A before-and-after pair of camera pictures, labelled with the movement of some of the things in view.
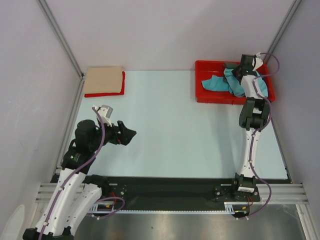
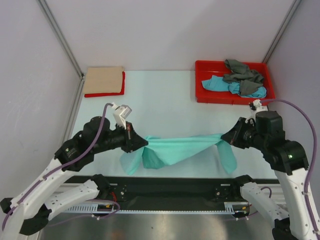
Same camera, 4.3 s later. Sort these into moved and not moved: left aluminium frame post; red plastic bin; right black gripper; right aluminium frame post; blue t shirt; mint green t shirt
Moved: mint green t shirt; right black gripper
Not moved: blue t shirt; right aluminium frame post; left aluminium frame post; red plastic bin
